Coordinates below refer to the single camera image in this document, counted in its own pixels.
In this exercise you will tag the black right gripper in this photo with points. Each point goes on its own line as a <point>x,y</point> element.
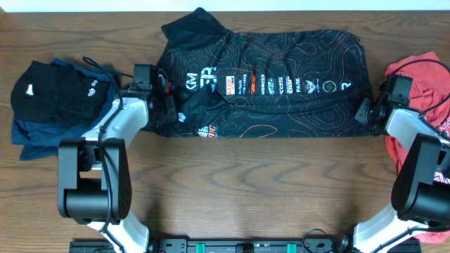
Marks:
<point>361,114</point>

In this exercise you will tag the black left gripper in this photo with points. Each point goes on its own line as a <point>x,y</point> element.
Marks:
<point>168,117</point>

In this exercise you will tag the black printed cycling jersey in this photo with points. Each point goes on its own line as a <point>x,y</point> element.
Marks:
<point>262,85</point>

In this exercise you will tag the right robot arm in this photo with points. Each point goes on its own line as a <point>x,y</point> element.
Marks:
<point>419,204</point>

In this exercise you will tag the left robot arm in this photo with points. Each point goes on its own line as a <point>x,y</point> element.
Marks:
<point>94,185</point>

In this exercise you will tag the red printed t-shirt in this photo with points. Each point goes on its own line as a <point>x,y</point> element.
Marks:
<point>430,86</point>

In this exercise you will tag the folded black shirt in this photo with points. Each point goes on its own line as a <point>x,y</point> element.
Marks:
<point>62,95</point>

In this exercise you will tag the folded navy blue shirt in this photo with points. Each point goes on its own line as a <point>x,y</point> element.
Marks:
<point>42,140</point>

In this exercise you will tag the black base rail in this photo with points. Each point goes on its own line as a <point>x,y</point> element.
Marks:
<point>314,243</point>

